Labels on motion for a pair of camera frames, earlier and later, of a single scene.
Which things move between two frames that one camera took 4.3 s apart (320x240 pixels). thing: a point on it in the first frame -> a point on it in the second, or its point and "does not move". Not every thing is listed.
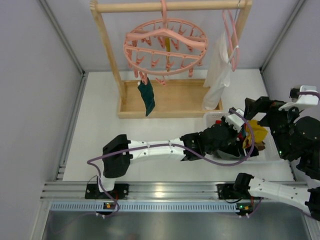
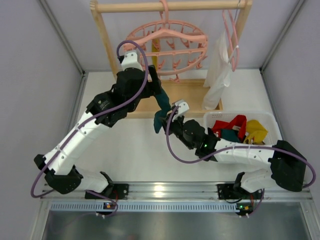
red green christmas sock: x=146 y=93 -> x=164 y=104
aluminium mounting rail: x=152 y=191 does not move
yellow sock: x=167 y=47 -> x=155 y=49
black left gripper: x=235 y=144 -> x=154 y=79
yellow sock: x=259 y=133 does not move
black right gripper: x=261 y=105 -> x=169 y=120
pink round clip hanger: x=164 y=47 does not move
